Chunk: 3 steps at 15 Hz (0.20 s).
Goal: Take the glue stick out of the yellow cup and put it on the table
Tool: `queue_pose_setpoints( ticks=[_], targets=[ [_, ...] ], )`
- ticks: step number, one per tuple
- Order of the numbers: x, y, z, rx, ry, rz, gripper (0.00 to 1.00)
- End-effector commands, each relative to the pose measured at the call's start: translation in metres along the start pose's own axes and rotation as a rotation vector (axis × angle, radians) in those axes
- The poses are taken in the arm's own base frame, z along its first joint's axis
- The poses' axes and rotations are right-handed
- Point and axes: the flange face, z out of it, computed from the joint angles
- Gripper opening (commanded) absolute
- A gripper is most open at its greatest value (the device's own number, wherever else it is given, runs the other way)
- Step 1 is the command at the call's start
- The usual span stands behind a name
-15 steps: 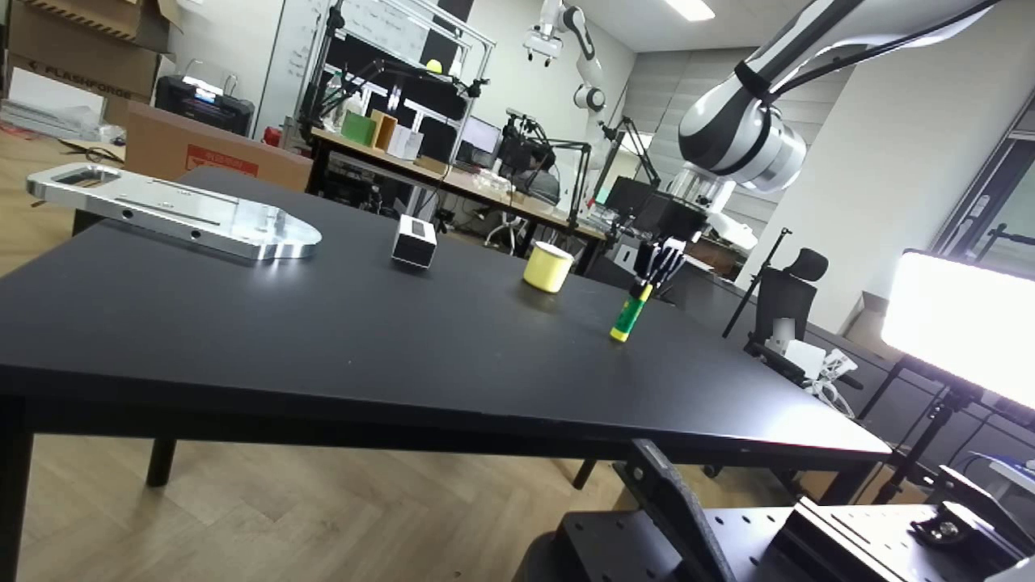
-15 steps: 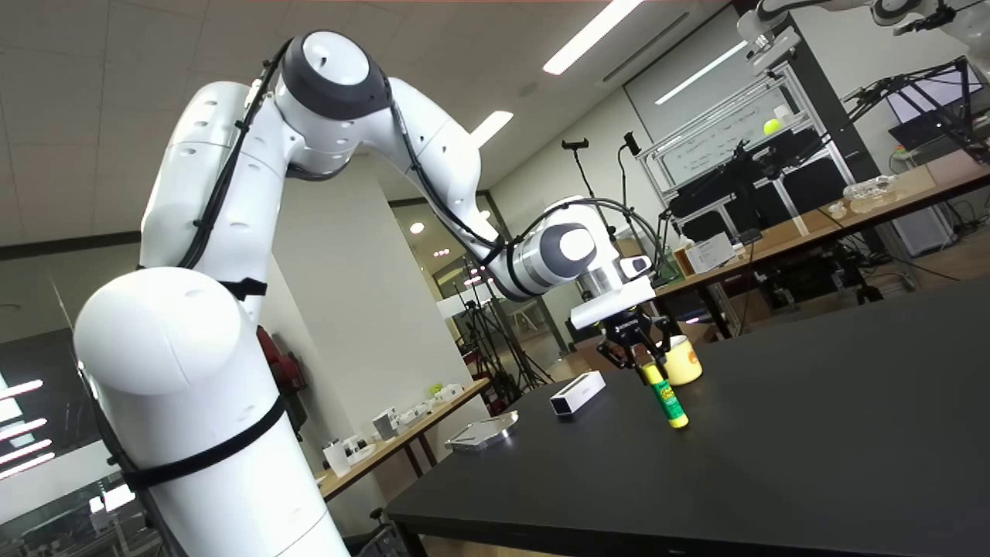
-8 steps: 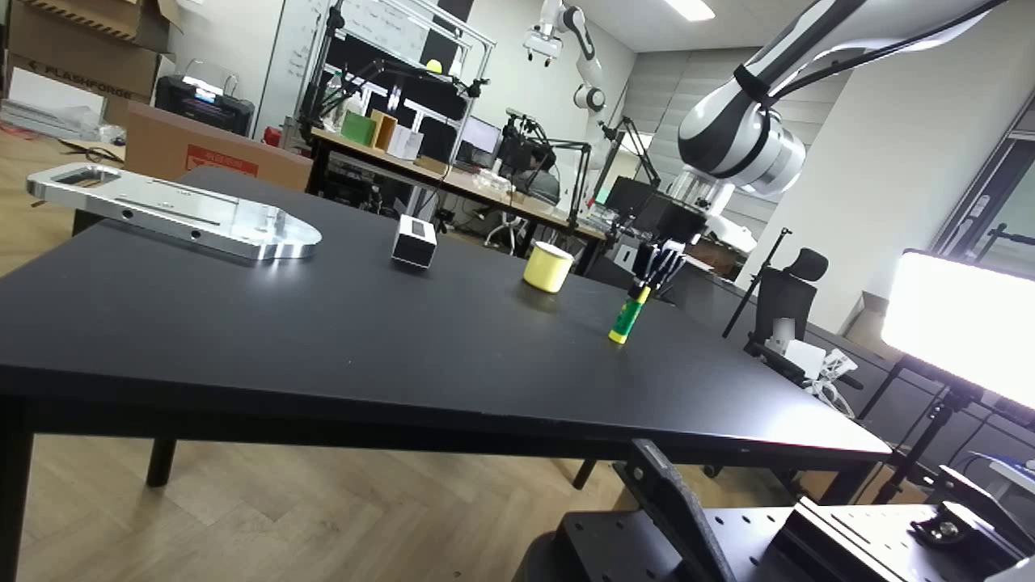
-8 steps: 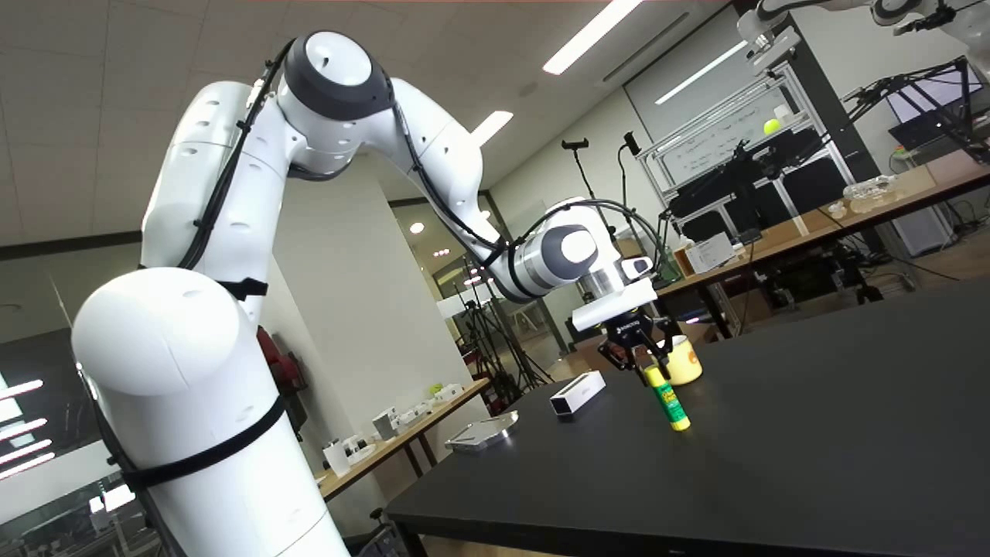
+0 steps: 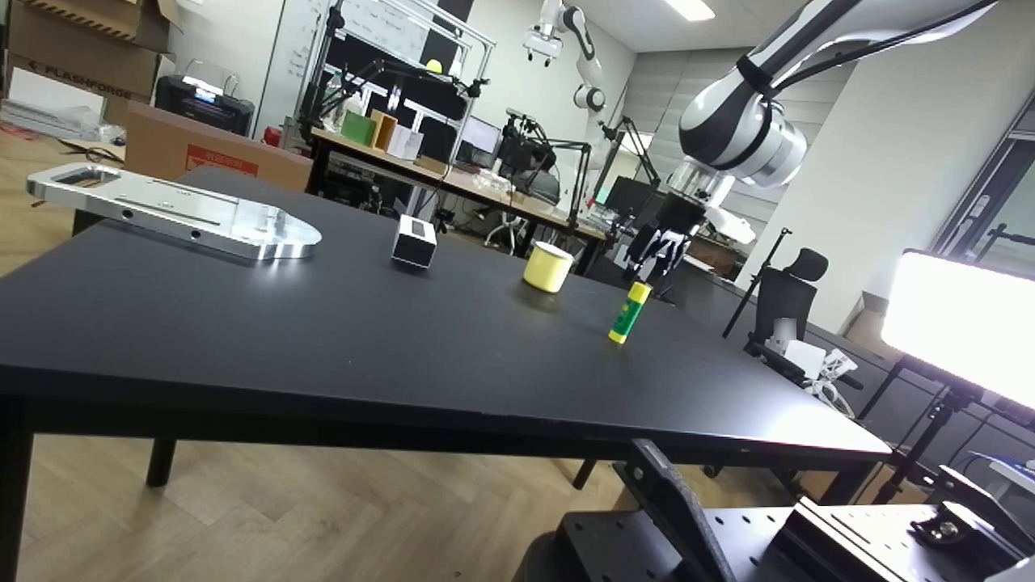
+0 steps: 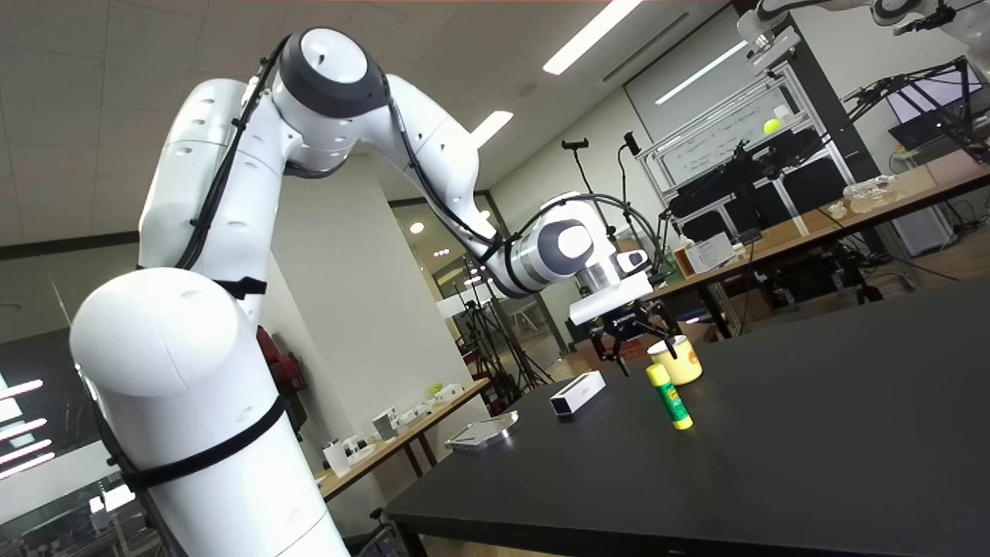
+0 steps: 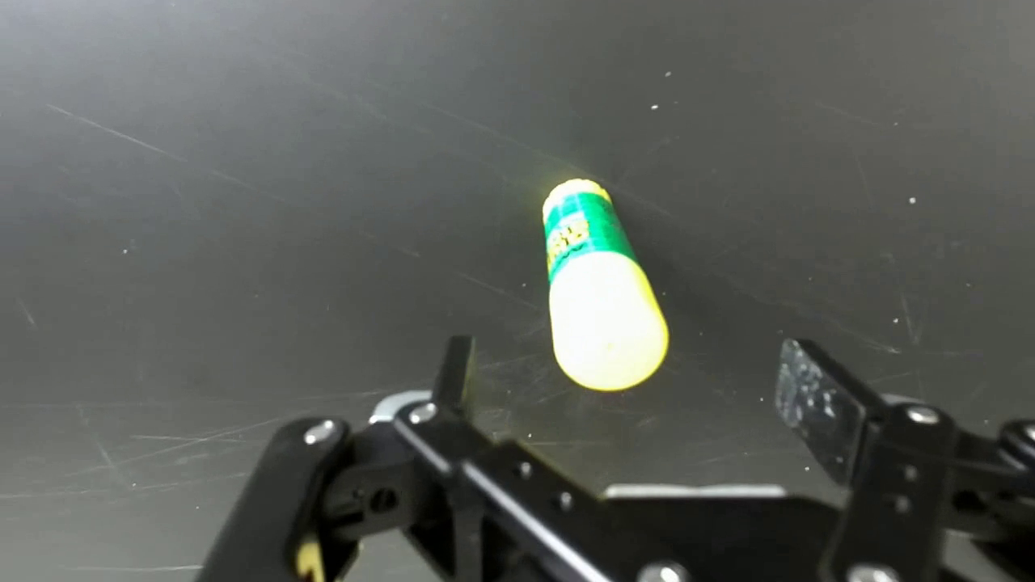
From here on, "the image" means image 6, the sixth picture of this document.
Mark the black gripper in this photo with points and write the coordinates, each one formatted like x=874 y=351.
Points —
x=633 y=317

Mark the small wooden side desk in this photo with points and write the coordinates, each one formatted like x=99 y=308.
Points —
x=403 y=436

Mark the ceiling light strip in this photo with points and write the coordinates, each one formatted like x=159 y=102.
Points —
x=589 y=38

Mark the silver metal plate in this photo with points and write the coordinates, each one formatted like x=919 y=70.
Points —
x=481 y=434

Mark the black tripod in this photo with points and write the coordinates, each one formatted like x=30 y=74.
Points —
x=496 y=351

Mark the small white black box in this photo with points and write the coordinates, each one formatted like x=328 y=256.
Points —
x=576 y=393

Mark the long wooden desk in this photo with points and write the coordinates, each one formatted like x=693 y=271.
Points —
x=825 y=220

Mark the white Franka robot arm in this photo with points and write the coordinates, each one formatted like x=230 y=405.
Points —
x=207 y=341

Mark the yellow cup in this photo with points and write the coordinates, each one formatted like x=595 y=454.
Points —
x=681 y=363

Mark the yellow tennis ball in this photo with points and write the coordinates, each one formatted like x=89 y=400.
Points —
x=773 y=126

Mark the whiteboard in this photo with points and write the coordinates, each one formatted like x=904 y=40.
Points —
x=714 y=126

